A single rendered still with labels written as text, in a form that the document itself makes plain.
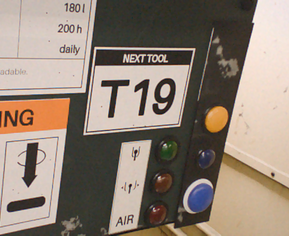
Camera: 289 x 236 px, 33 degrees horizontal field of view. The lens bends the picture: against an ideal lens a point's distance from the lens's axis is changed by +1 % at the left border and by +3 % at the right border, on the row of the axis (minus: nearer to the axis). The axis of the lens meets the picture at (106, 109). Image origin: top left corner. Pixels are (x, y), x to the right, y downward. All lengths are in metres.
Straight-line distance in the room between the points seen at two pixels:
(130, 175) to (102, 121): 0.06
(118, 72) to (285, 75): 0.95
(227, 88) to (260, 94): 0.90
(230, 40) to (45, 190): 0.20
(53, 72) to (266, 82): 1.03
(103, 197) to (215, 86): 0.14
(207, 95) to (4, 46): 0.20
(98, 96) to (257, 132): 1.02
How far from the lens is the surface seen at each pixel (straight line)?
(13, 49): 0.33
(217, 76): 0.44
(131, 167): 0.42
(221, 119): 0.45
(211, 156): 0.47
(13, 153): 0.36
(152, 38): 0.39
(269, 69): 1.33
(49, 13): 0.34
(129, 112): 0.39
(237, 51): 0.45
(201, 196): 0.48
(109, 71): 0.37
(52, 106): 0.35
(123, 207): 0.43
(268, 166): 1.34
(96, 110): 0.37
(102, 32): 0.36
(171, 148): 0.43
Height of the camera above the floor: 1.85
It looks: 18 degrees down
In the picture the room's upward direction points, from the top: 8 degrees clockwise
